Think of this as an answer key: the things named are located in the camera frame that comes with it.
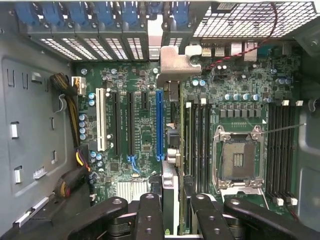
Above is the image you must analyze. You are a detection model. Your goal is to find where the long black expansion slot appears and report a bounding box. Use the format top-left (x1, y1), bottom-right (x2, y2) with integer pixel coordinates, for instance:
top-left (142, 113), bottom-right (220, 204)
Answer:
top-left (126, 91), bottom-right (136, 157)
top-left (112, 91), bottom-right (122, 157)

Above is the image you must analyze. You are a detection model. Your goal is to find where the CPU socket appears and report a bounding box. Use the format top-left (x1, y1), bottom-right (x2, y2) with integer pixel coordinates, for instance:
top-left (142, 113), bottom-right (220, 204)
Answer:
top-left (212, 124), bottom-right (265, 191)

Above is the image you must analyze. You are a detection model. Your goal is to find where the sleeved power wire bundle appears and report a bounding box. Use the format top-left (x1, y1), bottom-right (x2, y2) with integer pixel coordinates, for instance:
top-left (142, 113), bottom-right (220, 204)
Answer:
top-left (53, 147), bottom-right (92, 201)

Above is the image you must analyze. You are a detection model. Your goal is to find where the blue card latch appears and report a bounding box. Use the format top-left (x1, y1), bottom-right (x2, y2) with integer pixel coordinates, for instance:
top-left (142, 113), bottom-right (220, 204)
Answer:
top-left (119, 3), bottom-right (140, 27)
top-left (14, 1), bottom-right (38, 26)
top-left (171, 2), bottom-right (191, 27)
top-left (67, 3), bottom-right (88, 27)
top-left (42, 2), bottom-right (63, 26)
top-left (96, 3), bottom-right (115, 27)

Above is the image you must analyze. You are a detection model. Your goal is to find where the black open PC case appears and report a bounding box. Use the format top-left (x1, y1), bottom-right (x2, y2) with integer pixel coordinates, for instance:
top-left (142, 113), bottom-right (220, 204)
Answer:
top-left (0, 0), bottom-right (320, 240)

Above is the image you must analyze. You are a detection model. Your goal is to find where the silver chipset heatsink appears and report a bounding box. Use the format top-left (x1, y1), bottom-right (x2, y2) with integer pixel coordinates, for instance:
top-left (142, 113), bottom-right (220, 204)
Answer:
top-left (116, 180), bottom-right (148, 201)

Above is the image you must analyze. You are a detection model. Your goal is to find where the short black expansion slot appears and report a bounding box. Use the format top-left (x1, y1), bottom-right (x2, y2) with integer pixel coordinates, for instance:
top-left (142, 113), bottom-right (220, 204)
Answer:
top-left (141, 91), bottom-right (149, 111)

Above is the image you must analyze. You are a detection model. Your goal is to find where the white expansion slot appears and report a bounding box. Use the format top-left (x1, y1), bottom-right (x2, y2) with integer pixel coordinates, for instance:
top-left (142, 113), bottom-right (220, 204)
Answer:
top-left (95, 87), bottom-right (106, 153)

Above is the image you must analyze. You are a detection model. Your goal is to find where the red and black wire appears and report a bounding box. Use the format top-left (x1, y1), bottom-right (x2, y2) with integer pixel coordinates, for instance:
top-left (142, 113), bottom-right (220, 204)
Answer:
top-left (199, 2), bottom-right (279, 71)

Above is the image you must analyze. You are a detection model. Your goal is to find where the yellow black power wire bundle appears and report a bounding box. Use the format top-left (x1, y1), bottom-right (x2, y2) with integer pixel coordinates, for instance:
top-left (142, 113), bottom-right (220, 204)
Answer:
top-left (49, 72), bottom-right (82, 148)

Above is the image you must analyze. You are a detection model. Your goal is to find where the blue expansion slot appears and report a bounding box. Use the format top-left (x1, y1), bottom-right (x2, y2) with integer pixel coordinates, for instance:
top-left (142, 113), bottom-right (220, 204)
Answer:
top-left (155, 90), bottom-right (166, 162)

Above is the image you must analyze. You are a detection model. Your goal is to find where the green motherboard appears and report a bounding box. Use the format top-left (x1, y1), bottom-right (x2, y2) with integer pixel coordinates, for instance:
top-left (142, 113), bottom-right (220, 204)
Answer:
top-left (72, 61), bottom-right (301, 216)

